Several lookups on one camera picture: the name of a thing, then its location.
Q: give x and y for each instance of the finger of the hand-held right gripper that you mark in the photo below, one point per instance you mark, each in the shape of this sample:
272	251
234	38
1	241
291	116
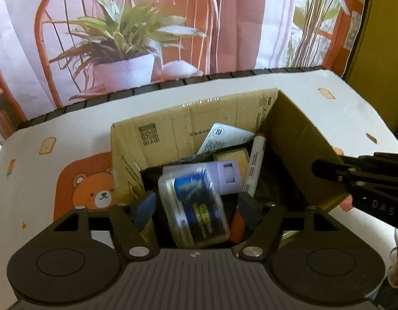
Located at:
380	160
328	169

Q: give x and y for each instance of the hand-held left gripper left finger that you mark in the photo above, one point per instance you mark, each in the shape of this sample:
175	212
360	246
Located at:
144	206

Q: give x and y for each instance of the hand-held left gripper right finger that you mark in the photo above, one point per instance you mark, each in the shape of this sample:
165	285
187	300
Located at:
249	210

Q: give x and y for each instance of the reddish brown cylinder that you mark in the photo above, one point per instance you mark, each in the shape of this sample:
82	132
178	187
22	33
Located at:
238	226

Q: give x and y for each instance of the light purple rectangular case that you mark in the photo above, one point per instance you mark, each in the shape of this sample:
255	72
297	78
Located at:
229	176

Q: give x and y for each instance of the cardboard box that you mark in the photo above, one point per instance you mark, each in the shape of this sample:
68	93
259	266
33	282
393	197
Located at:
299	142

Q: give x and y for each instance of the clear container with blue label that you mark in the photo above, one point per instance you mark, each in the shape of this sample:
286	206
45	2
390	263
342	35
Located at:
192	206

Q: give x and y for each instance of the white marker pen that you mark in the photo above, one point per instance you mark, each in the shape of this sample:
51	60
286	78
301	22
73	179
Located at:
255	161

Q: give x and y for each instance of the yellow rectangular block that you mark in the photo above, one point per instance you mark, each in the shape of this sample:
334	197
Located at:
233	158

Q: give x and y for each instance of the white printed paper card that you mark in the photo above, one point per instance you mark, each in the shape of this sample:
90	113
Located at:
221	135

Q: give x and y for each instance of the cartoon printed tablecloth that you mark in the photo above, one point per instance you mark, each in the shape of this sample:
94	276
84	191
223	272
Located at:
82	129

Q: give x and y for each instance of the black ribbed table mat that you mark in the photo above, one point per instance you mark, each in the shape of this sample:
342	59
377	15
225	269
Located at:
121	92

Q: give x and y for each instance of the printed room scene backdrop cloth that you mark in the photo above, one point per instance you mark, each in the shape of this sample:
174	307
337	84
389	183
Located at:
234	22

